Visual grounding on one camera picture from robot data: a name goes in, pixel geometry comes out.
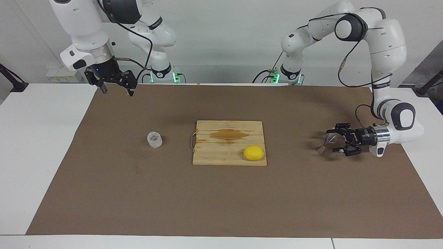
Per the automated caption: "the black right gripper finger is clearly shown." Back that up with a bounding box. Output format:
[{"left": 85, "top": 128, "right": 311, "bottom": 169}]
[
  {"left": 119, "top": 70, "right": 138, "bottom": 97},
  {"left": 84, "top": 67, "right": 109, "bottom": 95}
]

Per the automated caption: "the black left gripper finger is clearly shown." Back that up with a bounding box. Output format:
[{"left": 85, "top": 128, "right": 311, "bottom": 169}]
[
  {"left": 326, "top": 122, "right": 352, "bottom": 138},
  {"left": 332, "top": 145, "right": 362, "bottom": 157}
]

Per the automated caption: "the metal double jigger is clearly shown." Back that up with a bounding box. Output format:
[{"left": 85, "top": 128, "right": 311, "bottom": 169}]
[{"left": 316, "top": 133, "right": 337, "bottom": 155}]

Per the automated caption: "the small clear glass cup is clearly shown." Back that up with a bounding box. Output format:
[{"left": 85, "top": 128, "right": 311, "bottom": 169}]
[{"left": 147, "top": 131, "right": 163, "bottom": 149}]

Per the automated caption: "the black clamp stand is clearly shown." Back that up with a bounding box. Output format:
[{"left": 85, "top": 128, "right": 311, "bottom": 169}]
[
  {"left": 0, "top": 64, "right": 29, "bottom": 93},
  {"left": 415, "top": 68, "right": 443, "bottom": 96}
]

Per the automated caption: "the yellow lemon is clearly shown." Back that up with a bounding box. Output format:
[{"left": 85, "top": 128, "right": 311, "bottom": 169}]
[{"left": 243, "top": 146, "right": 265, "bottom": 162}]

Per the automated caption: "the wooden cutting board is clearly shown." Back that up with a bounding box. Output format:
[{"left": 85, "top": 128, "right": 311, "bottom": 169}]
[{"left": 190, "top": 120, "right": 268, "bottom": 167}]

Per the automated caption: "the brown paper table mat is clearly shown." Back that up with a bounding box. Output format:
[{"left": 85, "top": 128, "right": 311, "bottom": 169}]
[{"left": 26, "top": 84, "right": 443, "bottom": 240}]

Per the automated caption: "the black base cable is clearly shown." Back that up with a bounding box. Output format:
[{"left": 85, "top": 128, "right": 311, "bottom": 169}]
[
  {"left": 136, "top": 67, "right": 153, "bottom": 84},
  {"left": 252, "top": 53, "right": 287, "bottom": 84}
]

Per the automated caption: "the white wall socket box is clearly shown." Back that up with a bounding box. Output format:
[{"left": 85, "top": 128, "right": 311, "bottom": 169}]
[{"left": 46, "top": 67, "right": 84, "bottom": 84}]

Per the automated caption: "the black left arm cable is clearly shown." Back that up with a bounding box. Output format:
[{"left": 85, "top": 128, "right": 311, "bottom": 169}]
[{"left": 306, "top": 7, "right": 393, "bottom": 128}]

